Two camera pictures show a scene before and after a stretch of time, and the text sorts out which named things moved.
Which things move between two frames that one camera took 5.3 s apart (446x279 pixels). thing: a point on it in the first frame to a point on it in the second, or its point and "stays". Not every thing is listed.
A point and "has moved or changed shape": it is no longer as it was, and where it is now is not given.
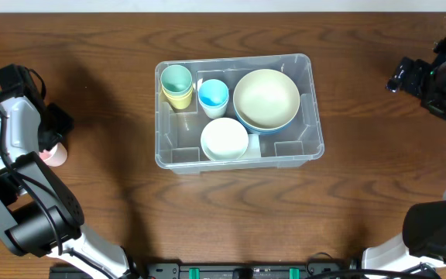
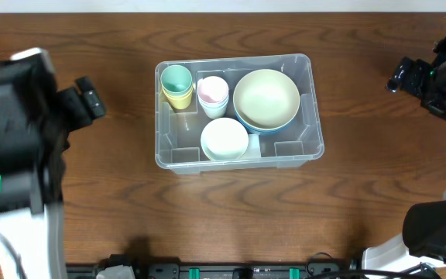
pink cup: (56, 156) has moved or changed shape
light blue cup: (213, 93) to (214, 108)
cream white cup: (214, 112) stays
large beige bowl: (265, 99) stays
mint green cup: (176, 79) stays
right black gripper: (407, 74) stays
